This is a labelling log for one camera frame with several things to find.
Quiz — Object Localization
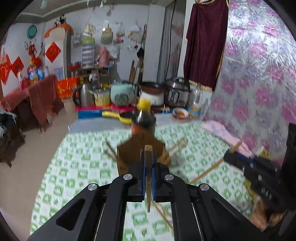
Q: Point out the green and white printed tablecloth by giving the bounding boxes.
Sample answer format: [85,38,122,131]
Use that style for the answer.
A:
[30,120,258,241]

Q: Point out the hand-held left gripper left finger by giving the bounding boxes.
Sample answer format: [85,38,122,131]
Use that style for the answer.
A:
[28,162,145,241]

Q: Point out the table with red cloth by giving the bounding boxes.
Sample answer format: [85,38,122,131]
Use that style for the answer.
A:
[0,75,65,133]

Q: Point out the light green rice cooker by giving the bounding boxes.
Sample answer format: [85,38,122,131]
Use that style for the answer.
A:
[110,80,136,107]

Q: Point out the brown wooden utensil holder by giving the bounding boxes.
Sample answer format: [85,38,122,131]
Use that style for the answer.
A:
[116,132,172,178]

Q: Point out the wooden chopstick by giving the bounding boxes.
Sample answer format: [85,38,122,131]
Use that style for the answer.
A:
[106,141,119,160]
[103,149,118,162]
[168,138,187,152]
[169,143,189,155]

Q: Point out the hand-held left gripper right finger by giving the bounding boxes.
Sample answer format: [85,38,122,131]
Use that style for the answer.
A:
[151,163,269,241]

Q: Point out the red and white bowl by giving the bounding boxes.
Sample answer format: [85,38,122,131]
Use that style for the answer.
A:
[172,107,189,120]

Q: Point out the pink hanging bag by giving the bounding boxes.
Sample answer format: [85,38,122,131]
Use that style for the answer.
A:
[98,47,114,68]

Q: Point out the blue plastic crate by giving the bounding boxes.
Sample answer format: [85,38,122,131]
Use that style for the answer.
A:
[77,109,121,119]

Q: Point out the striped stacked containers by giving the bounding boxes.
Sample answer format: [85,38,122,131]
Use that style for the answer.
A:
[82,37,96,68]

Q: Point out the white and brown rice cooker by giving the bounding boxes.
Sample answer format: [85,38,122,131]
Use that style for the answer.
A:
[139,81,165,106]

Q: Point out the person's right hand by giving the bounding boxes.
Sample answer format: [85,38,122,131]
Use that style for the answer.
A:
[250,200,284,232]

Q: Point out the green round plate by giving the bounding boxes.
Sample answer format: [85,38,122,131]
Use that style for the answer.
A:
[27,24,38,39]

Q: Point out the red plastic tray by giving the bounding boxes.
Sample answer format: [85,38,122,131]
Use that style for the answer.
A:
[74,104,137,113]

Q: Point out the pink cloth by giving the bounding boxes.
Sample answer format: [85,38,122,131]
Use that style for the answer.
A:
[201,120,253,158]

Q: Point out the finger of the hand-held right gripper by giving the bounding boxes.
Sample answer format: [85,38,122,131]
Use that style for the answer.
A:
[223,150,255,176]

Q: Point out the red and gold box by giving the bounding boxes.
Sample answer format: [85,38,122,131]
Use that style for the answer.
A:
[56,77,80,100]

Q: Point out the clear plastic jar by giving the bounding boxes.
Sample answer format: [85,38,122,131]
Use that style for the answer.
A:
[189,84,204,118]

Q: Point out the stainless steel kettle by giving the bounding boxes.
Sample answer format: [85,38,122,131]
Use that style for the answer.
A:
[72,83,94,107]

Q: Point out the cooking oil bottle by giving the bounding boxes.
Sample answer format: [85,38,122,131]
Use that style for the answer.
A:
[27,61,39,84]

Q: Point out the pink floral plastic sheet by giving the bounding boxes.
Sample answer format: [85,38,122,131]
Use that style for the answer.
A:
[203,0,296,164]

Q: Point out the long bamboo chopstick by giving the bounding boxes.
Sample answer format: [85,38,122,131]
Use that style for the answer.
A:
[144,145,154,213]
[189,143,242,185]

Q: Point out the pile of wooden chopsticks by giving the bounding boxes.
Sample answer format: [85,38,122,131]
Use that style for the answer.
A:
[153,203,174,230]

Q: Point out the dark soy sauce bottle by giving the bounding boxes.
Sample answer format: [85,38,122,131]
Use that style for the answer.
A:
[131,98,156,138]

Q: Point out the pile of dark clothes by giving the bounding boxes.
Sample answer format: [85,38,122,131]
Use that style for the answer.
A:
[0,108,25,168]

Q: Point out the white refrigerator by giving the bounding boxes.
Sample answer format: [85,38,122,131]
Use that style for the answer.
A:
[44,24,73,80]

